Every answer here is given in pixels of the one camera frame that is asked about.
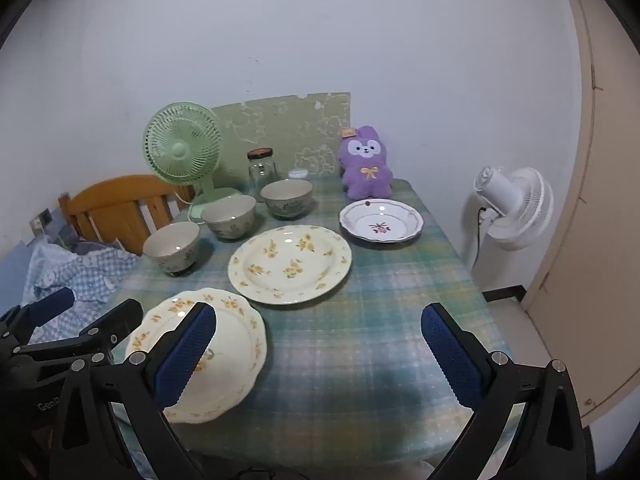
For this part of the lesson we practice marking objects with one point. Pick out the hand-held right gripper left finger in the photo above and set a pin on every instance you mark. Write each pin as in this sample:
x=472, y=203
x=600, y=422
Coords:
x=185, y=355

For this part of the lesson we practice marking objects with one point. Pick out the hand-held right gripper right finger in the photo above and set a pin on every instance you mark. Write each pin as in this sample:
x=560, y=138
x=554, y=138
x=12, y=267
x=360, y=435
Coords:
x=450, y=360

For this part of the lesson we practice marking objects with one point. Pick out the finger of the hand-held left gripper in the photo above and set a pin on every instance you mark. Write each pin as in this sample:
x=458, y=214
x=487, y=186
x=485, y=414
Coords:
x=50, y=305
x=115, y=320

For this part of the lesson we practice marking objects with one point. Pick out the scalloped yellow floral plate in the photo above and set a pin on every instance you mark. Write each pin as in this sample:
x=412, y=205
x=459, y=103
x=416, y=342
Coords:
x=235, y=340

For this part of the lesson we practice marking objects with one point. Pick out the grey floral ceramic bowl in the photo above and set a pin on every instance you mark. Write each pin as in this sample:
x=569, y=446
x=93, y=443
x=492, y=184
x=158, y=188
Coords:
x=230, y=225
x=170, y=260
x=287, y=205

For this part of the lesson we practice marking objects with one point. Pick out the round yellow floral plate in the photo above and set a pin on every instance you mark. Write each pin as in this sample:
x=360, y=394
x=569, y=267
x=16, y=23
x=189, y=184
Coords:
x=290, y=265

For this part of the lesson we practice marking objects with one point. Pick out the white red-rimmed plate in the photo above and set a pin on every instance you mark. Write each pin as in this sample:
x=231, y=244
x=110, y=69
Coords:
x=380, y=220

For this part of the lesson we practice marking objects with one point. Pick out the blue checked cloth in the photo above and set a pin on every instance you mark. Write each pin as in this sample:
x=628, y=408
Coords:
x=65, y=270

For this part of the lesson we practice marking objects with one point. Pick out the grey cloth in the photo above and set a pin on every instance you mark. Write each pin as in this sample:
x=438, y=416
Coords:
x=90, y=247

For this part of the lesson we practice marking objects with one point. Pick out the plaid tablecloth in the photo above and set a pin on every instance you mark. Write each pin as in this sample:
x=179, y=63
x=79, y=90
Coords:
x=350, y=350

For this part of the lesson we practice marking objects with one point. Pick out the wooden chair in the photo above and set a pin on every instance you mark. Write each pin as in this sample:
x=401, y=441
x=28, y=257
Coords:
x=115, y=195

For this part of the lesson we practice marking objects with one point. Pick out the white standing fan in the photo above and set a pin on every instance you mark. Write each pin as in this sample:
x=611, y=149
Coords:
x=505, y=195

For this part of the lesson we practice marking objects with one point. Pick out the green desk fan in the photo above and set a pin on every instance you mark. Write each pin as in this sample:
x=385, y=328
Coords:
x=180, y=150

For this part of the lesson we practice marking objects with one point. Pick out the glass jar with dark lid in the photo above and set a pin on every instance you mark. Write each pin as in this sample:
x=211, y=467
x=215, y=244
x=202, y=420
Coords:
x=262, y=172

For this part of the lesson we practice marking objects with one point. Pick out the purple plush toy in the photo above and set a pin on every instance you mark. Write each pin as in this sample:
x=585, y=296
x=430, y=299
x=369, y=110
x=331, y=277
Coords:
x=365, y=175

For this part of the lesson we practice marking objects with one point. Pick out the cotton swab container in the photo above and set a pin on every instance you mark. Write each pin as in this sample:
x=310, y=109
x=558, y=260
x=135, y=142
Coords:
x=298, y=174

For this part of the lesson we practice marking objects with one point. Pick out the wall socket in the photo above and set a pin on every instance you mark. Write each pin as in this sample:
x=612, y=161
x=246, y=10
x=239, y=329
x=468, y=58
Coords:
x=42, y=220

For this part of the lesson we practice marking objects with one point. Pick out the green printed wall sheet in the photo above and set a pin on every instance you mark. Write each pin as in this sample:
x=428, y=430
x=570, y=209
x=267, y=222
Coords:
x=280, y=125

